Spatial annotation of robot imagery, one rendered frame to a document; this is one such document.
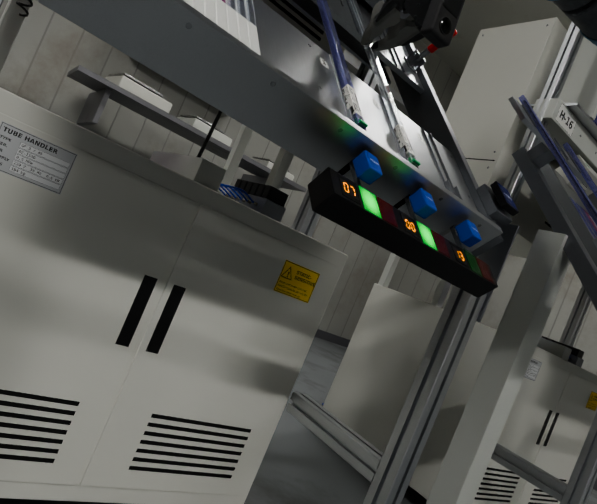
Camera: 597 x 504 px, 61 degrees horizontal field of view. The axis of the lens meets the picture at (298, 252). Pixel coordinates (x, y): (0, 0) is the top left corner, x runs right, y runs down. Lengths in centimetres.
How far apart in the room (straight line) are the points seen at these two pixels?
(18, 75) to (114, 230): 317
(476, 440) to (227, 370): 51
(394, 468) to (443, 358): 19
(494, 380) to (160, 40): 88
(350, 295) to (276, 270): 427
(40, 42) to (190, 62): 347
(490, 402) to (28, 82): 348
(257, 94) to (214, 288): 44
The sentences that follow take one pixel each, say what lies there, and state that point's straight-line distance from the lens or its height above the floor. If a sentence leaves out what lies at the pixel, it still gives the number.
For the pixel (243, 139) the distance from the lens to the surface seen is 158.
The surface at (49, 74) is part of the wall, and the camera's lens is 397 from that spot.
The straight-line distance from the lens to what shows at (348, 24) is 98.
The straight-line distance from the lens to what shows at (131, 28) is 52.
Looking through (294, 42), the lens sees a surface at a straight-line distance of 71.
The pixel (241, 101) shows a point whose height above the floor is 69.
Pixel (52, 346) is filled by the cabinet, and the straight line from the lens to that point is 86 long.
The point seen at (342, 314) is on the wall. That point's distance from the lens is 522.
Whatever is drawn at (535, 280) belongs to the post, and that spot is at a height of 72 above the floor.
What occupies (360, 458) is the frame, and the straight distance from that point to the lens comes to 95.
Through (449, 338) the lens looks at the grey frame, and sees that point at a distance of 86.
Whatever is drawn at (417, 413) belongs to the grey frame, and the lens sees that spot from 87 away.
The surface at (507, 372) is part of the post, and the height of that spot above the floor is 53.
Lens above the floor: 56
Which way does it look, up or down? 2 degrees up
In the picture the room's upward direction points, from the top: 23 degrees clockwise
